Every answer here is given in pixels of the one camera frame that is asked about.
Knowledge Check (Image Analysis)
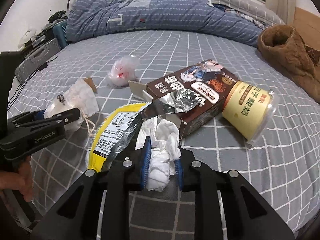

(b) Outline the brown fleece garment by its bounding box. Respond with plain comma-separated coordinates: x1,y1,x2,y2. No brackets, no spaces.
257,24,320,103

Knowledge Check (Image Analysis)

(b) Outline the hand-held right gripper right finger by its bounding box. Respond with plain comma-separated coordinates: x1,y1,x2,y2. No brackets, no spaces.
174,147,295,240

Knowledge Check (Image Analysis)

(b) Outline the dark brown patterned cloth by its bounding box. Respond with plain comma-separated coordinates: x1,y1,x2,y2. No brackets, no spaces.
306,44,320,65

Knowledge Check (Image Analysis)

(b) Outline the yellow snack packet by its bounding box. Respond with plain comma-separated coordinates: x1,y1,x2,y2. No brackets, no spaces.
85,102,160,173

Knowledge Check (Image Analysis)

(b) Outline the white drawstring cloth pouch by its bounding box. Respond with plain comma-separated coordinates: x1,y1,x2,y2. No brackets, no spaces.
44,77,100,137

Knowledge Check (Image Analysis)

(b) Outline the yellow plastic cup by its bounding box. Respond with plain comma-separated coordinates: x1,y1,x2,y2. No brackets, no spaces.
221,80,279,145

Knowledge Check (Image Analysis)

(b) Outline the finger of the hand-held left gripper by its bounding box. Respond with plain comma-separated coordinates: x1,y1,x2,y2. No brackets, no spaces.
10,107,81,133
7,110,49,125

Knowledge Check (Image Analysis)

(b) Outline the beige curtain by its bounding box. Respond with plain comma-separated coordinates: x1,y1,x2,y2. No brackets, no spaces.
262,0,298,25

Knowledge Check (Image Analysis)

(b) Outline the clear plastic bag red print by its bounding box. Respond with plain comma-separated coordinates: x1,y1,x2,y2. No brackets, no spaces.
106,56,140,88

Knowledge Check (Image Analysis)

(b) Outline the bed with grey checked sheet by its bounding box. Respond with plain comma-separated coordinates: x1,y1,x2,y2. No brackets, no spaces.
0,29,320,240

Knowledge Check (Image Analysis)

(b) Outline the white tissue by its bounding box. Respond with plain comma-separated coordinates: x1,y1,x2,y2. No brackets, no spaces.
140,117,182,192

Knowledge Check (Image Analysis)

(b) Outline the silver foil wrapper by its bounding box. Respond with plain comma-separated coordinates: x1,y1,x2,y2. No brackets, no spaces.
151,90,202,119

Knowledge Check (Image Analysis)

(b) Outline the white round object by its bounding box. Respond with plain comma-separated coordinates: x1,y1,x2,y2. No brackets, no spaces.
19,30,38,48

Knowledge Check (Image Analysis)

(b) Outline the person's left hand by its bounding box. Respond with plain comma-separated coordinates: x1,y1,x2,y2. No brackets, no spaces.
0,154,33,203

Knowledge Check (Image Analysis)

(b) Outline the wooden headboard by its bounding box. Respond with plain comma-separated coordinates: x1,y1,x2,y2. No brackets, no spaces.
292,6,320,38

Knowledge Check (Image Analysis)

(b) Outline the grey checked pillow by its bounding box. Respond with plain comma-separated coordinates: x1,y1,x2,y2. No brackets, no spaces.
207,0,285,27

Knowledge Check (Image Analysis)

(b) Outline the teal plastic crate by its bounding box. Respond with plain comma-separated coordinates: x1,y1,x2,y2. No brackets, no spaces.
52,21,69,48

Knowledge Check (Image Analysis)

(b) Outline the grey suitcase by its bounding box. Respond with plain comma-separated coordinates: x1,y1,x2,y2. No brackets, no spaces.
15,38,62,83

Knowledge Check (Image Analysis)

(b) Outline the black charger cable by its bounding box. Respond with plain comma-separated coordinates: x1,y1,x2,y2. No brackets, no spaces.
6,55,59,110

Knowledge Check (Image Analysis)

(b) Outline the dark tangled object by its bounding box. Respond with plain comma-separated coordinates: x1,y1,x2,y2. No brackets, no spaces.
49,10,68,23

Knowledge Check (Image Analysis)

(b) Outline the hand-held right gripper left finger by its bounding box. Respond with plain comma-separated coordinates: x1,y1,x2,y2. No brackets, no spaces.
30,136,153,240

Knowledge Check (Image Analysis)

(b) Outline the brown printed carton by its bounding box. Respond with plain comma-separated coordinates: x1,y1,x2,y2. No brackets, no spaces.
129,59,240,139

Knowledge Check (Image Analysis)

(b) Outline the blue patterned cloth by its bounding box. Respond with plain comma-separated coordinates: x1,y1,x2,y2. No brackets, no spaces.
209,0,272,30

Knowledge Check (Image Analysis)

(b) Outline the blue striped quilt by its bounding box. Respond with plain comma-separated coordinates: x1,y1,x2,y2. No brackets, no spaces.
62,0,265,47

